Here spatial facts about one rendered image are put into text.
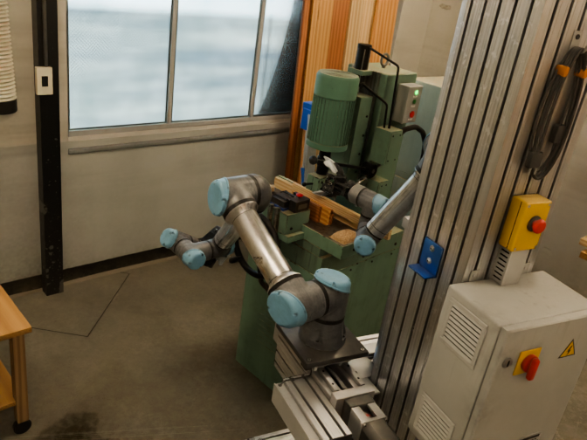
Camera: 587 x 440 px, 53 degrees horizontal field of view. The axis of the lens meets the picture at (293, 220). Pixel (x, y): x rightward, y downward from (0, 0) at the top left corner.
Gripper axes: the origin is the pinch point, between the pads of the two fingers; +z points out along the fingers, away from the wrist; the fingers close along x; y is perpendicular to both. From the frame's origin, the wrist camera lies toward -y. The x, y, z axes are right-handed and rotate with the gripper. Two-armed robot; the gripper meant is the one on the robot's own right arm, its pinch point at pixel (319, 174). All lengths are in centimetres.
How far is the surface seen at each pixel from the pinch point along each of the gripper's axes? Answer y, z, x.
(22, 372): 82, 43, 101
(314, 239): -5.2, -4.3, 26.7
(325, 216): -12.2, -0.7, 18.2
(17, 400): 82, 43, 114
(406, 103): -37, -4, -35
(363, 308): -52, -11, 62
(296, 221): -0.4, 4.0, 22.0
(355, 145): -25.2, 5.5, -12.5
